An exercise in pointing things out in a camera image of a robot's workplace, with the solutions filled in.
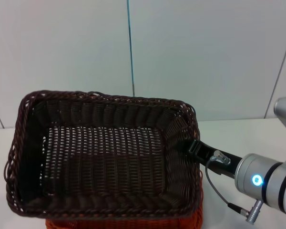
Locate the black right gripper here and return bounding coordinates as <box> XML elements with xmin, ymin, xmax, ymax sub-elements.
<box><xmin>187</xmin><ymin>140</ymin><xmax>243</xmax><ymax>179</ymax></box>

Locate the dark brown woven basket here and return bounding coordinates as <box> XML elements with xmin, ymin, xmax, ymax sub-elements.
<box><xmin>4</xmin><ymin>90</ymin><xmax>203</xmax><ymax>220</ymax></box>

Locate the orange woven plastic basket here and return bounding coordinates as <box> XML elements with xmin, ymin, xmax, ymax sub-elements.
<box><xmin>45</xmin><ymin>167</ymin><xmax>204</xmax><ymax>229</ymax></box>

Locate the blue wall joint strip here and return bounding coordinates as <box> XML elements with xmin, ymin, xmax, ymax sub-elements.
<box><xmin>126</xmin><ymin>0</ymin><xmax>135</xmax><ymax>97</ymax></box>

